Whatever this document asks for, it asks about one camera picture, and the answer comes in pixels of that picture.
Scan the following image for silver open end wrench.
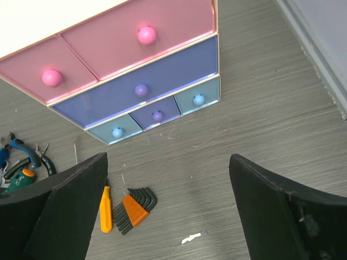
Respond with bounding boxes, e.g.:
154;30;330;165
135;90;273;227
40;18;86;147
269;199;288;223
35;143;49;159

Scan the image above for light blue drawer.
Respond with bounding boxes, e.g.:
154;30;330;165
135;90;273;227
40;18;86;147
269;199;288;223
174;76;220;115
87;114;143;145

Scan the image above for large pink drawer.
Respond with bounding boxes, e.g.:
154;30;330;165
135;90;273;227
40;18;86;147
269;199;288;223
59;0;215;80

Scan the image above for left light blue drawer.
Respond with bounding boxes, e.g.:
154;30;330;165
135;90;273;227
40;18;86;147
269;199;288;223
87;114;143;145

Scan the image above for green handled screwdriver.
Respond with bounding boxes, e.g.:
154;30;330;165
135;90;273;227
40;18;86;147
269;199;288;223
3;168;37;193

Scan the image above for red blue handled screwdriver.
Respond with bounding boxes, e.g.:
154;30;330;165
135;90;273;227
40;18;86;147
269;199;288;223
74;138;79;165

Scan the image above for small pink drawer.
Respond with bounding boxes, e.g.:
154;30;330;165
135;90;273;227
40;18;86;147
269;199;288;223
1;36;98;104

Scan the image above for orange handled screwdriver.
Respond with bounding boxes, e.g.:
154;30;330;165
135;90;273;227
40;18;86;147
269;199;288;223
99;185;113;233

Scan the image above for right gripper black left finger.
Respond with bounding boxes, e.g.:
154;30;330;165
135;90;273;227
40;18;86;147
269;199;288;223
1;152;108;260

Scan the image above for small purple drawer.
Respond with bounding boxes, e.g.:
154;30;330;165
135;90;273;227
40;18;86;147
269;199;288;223
131;96;181;130

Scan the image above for wide purple drawer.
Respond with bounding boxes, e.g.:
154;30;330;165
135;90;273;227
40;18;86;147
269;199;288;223
52;36;219;128

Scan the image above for cream drawer cabinet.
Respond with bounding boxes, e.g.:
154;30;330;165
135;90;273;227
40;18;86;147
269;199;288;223
1;0;221;145

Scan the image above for right light blue drawer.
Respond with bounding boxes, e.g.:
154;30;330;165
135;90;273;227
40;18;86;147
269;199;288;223
174;76;220;115

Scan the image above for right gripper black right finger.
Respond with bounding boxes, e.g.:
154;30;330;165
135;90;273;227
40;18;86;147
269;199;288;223
229;154;346;259

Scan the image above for blue handled pliers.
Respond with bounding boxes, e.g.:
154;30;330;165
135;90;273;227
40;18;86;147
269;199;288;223
0;132;42;174

